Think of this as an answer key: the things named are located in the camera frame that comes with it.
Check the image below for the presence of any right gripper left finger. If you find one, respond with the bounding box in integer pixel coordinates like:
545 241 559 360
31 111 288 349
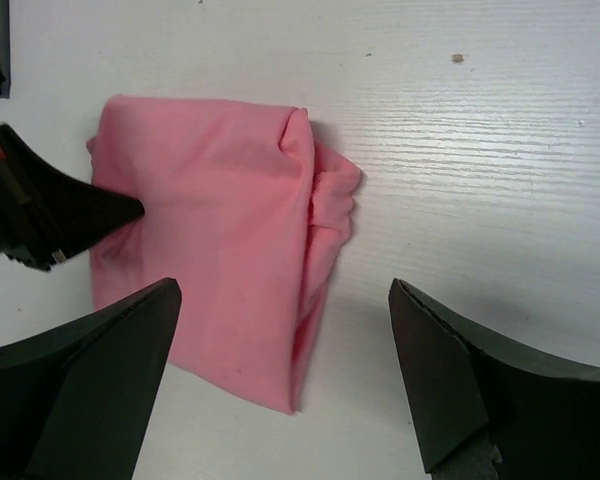
0 278 181 480

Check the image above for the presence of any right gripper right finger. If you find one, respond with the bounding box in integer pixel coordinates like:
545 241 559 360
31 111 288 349
389 279 600 479

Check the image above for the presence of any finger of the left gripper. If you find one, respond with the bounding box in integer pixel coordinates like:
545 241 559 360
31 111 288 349
0 124 144 271

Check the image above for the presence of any pink t-shirt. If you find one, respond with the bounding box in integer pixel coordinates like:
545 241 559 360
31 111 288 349
87 95 362 414

